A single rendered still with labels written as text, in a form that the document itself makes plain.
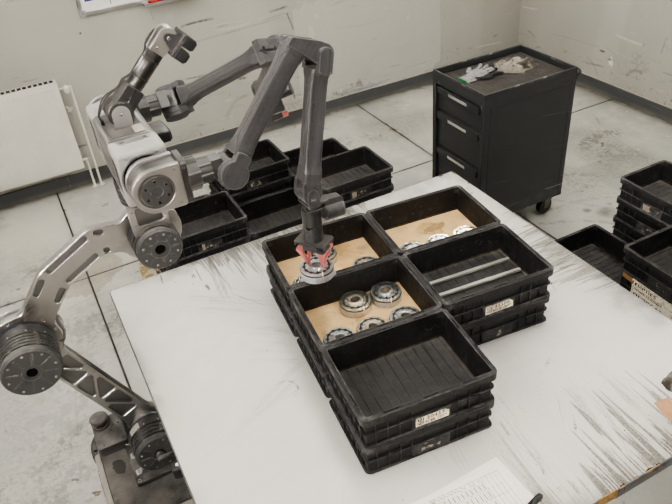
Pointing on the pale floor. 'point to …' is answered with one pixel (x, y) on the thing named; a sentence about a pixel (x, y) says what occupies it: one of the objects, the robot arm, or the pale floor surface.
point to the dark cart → (505, 127)
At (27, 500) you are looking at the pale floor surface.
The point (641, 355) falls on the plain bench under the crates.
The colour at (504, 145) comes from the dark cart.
